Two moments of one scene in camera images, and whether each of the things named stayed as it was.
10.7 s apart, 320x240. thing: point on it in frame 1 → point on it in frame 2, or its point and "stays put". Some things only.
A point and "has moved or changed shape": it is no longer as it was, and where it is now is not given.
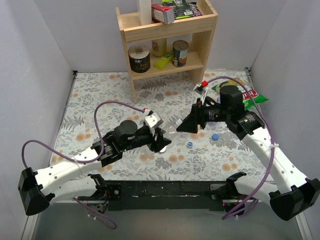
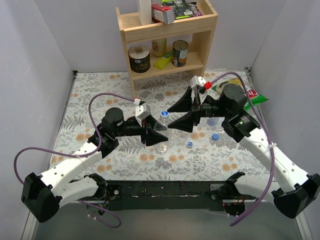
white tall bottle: (144, 12) stays put
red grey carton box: (163, 13) stays put
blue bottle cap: (215, 136) stays put
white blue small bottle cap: (179, 122) has moved or changed shape
